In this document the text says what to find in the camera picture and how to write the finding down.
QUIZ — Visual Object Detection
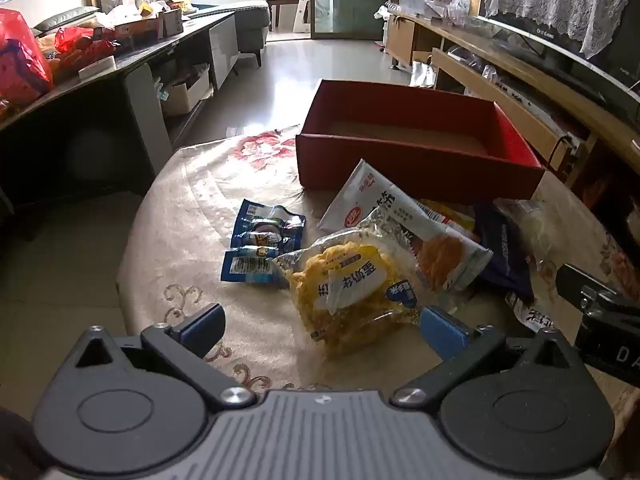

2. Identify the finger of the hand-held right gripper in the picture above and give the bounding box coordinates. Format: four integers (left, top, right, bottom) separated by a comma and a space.
556, 263, 640, 319

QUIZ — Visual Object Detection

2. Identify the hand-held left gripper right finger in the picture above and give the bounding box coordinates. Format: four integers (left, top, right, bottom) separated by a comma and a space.
391, 306, 576, 408

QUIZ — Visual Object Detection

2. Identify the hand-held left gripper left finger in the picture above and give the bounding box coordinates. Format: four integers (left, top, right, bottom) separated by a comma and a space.
74, 303, 257, 409

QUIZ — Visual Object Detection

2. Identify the silver snack packet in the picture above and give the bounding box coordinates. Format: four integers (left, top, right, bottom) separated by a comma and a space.
504, 290, 557, 335

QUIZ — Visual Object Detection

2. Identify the dark blue wafer packet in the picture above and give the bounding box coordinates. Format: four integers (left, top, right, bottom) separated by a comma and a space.
472, 202, 536, 303

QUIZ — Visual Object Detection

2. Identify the yellow noodle snack packet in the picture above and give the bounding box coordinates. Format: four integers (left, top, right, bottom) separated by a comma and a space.
272, 227, 426, 358

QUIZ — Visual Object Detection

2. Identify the blue snack packet strip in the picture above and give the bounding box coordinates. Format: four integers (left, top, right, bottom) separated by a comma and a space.
221, 199, 307, 290

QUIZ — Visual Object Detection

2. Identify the white orange bread packet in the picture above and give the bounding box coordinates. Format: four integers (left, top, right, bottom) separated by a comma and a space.
318, 159, 494, 295

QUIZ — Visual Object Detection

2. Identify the red cardboard box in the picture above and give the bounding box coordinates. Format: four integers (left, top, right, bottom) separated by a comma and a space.
295, 79, 546, 206

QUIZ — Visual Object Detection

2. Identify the clear plastic snack packet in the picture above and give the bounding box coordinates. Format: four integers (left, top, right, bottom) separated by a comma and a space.
495, 199, 558, 273

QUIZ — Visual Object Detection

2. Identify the white media player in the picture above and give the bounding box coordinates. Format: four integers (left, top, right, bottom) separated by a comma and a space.
492, 85, 577, 146

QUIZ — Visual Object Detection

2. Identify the wooden television stand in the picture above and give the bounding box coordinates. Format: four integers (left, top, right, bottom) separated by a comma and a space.
385, 7, 640, 226

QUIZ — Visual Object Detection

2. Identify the white storage box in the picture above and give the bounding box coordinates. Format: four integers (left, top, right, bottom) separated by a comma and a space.
162, 65, 213, 116

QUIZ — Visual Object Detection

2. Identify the television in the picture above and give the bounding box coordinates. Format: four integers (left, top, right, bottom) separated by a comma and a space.
475, 0, 640, 128

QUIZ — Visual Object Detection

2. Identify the silver bag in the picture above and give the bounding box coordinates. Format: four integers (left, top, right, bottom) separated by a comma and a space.
409, 57, 438, 88

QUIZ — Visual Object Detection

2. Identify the black coffee table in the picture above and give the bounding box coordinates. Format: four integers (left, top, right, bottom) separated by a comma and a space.
0, 12, 240, 211

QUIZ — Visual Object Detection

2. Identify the white flat box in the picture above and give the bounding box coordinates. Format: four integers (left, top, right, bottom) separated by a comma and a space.
79, 57, 117, 80

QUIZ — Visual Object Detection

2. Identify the grey sofa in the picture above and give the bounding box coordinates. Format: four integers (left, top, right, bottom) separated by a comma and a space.
189, 2, 272, 67

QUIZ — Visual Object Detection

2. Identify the clear plastic packaging pile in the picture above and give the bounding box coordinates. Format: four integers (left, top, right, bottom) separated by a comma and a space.
377, 0, 473, 28

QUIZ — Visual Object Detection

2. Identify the red plastic bag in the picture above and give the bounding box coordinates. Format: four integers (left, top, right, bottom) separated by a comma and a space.
0, 8, 55, 106

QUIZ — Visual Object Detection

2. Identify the white wooden frame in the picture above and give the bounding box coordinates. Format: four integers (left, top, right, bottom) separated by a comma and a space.
291, 0, 313, 33

